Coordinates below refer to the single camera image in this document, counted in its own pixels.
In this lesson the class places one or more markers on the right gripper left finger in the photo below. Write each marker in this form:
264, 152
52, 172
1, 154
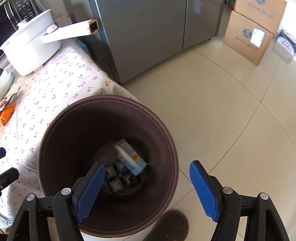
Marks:
85, 194

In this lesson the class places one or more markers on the white patterned bag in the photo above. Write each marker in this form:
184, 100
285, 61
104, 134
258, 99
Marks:
287, 41

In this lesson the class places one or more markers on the upper cardboard box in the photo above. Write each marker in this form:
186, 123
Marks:
267, 13

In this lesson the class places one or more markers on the cherry print tablecloth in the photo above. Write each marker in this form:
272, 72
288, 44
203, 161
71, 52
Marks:
67, 77

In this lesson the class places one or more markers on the grey refrigerator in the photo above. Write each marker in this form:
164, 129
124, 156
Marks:
133, 36

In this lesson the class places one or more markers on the black microwave oven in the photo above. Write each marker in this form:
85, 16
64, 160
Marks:
13, 12

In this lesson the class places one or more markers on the light blue milk carton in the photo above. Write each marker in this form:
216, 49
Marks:
131, 159

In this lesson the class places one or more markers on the orange peel with stem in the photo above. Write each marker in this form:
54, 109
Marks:
6, 113

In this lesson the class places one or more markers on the brown fuzzy slipper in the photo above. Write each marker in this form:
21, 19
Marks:
172, 226

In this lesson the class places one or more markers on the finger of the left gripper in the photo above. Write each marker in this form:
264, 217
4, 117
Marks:
2, 152
8, 177

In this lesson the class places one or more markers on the white electric cooking pot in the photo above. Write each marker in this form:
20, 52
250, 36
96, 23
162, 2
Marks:
37, 40

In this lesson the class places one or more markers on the black plastic tray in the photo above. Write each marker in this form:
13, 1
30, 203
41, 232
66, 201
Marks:
119, 180

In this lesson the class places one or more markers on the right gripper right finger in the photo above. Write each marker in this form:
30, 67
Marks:
206, 189

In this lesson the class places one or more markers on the brown trash bin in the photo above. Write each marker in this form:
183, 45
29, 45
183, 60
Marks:
84, 133

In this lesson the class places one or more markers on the lower cardboard box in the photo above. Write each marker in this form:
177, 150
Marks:
247, 37

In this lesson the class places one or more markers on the cardboard box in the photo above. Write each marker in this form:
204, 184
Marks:
247, 37
267, 13

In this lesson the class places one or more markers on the white snack packet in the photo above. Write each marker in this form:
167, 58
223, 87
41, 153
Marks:
9, 99

